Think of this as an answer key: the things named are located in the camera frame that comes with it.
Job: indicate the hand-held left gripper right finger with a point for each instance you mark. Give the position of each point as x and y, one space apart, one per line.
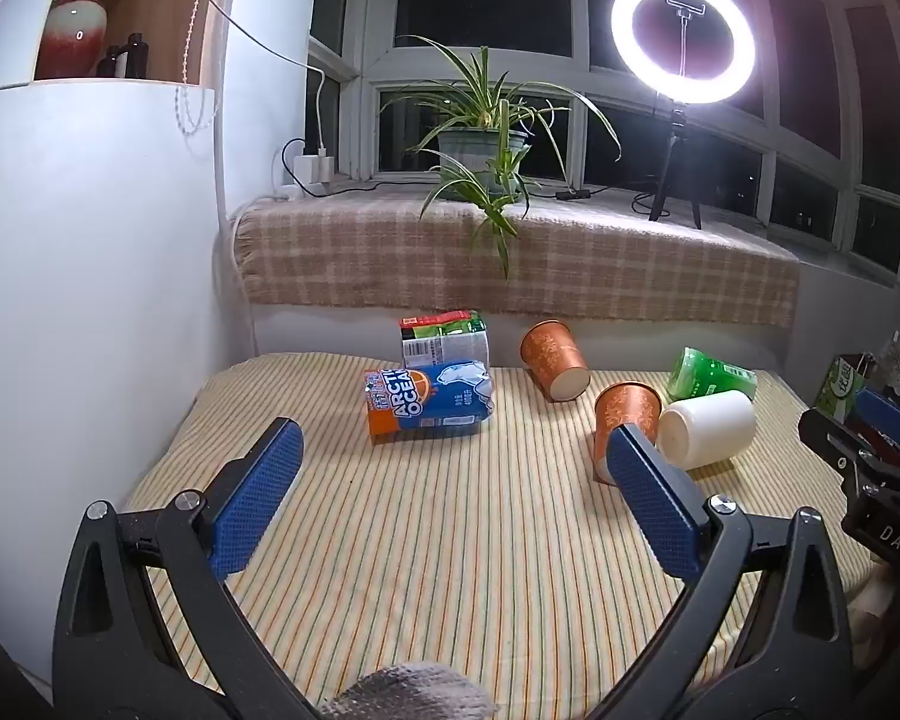
656 502

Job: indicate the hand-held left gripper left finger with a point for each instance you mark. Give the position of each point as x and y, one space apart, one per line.
259 495

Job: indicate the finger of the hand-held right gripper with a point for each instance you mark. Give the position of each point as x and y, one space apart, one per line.
832 439
886 414

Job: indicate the orange patterned paper cup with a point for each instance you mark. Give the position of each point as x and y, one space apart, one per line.
630 406
551 352

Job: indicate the white cup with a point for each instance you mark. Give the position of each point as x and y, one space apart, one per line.
709 429

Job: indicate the green box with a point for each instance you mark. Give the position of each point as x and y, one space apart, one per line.
840 390

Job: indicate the blue and orange drink can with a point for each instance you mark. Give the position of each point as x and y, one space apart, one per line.
431 405

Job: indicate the striped yellow mat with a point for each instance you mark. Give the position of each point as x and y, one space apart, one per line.
457 540

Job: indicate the white carton with green-red top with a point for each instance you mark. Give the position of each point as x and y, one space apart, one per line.
444 341

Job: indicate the plaid blanket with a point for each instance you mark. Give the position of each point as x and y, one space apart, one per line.
570 262

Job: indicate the black tripod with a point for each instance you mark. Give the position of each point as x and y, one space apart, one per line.
673 157

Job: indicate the white charger plug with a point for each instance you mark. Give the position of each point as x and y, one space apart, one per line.
311 165

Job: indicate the potted spider plant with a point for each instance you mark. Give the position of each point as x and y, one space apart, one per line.
484 142

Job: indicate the black bottle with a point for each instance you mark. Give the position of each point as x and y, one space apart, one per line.
131 56

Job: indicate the red and white vase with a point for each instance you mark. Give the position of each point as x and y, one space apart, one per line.
75 26

